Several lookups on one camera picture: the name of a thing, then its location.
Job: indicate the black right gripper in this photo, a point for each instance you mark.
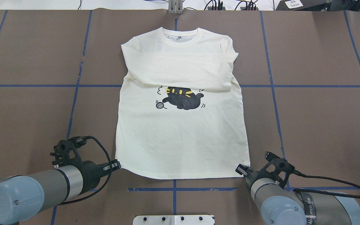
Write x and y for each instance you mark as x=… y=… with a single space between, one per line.
x=251 y=176

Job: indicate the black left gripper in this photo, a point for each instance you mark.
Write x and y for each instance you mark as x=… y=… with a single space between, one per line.
x=91 y=170

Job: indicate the cream long-sleeve cat shirt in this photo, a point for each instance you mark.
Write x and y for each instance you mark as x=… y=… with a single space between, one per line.
x=180 y=112

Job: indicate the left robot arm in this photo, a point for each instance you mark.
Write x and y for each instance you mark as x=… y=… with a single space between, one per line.
x=22 y=197

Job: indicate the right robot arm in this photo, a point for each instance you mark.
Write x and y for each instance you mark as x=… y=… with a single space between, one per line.
x=280 y=207

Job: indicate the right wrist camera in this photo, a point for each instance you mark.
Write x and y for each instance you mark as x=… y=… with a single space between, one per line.
x=282 y=169

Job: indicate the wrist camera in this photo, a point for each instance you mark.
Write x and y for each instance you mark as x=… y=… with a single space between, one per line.
x=282 y=169
x=66 y=153

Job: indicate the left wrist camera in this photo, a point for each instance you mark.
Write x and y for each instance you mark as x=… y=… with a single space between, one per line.
x=66 y=153

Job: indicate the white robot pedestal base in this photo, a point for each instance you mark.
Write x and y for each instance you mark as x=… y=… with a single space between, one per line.
x=174 y=220

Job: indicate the aluminium frame post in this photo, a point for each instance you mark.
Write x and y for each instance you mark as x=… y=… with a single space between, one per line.
x=175 y=6

